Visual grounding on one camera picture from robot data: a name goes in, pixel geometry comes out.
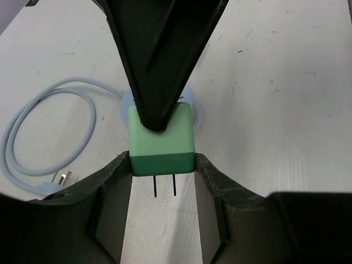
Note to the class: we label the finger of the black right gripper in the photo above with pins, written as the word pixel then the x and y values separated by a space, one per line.
pixel 159 43

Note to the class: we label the green plug adapter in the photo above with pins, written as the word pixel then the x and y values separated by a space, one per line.
pixel 169 152

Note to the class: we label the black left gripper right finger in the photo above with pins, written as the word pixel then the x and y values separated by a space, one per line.
pixel 239 226

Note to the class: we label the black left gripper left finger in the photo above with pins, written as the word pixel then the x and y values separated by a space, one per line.
pixel 83 223

